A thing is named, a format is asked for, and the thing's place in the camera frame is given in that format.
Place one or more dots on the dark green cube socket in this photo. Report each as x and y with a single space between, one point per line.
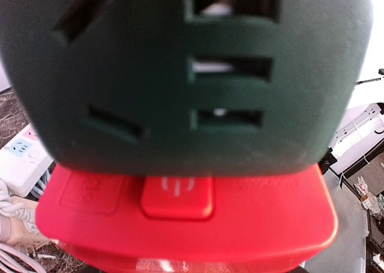
185 87

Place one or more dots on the red cube socket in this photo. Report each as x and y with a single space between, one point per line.
112 219

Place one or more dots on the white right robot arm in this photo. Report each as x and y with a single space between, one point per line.
361 128

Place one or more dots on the beige cube socket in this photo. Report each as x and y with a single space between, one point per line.
18 226

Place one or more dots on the long white power strip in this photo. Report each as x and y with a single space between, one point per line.
24 160

